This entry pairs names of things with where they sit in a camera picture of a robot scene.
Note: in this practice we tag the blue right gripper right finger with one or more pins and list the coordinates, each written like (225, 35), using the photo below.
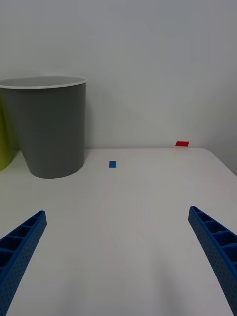
(217, 249)

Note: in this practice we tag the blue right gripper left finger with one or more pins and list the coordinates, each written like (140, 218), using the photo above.
(22, 249)

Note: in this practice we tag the yellow-green plastic bin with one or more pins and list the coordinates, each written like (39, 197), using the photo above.
(5, 138)

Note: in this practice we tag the grey plastic bin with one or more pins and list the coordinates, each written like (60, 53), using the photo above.
(51, 128)

